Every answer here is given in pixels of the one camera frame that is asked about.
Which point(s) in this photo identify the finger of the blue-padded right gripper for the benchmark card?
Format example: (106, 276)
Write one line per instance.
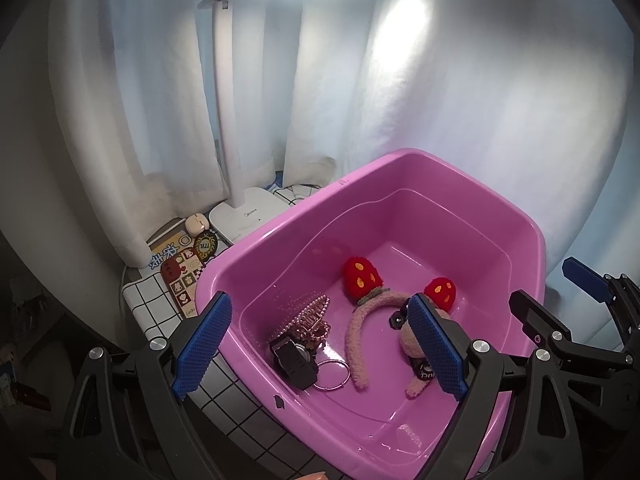
(546, 331)
(582, 276)

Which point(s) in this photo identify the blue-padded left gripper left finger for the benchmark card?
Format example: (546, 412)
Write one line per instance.
(195, 342)

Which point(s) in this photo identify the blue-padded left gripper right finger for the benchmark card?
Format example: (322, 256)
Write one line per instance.
(440, 351)

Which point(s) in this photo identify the black wrist watch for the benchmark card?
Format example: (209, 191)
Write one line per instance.
(294, 362)

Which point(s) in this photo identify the pink strawberry headband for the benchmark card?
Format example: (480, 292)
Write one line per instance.
(368, 335)

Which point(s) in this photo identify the pearl gold hair claw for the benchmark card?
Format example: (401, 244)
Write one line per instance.
(308, 327)

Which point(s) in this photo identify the beige fluffy hair clip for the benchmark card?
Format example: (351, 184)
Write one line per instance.
(422, 370)

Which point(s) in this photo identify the black floral hair clip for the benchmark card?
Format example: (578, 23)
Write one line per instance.
(398, 319)

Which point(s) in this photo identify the patterned card booklet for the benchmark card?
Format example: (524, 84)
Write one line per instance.
(180, 273)

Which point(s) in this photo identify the round green badge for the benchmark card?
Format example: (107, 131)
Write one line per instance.
(205, 245)

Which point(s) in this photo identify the tan printed book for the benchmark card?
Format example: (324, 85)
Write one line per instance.
(167, 243)

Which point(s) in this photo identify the pink plastic tub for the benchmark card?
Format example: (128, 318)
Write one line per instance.
(428, 228)

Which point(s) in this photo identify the white earbuds case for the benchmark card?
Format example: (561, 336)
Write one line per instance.
(196, 224)

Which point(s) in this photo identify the white desk lamp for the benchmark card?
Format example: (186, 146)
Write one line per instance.
(248, 207)

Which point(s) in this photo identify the white sheer curtain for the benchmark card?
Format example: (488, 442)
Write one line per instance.
(527, 96)

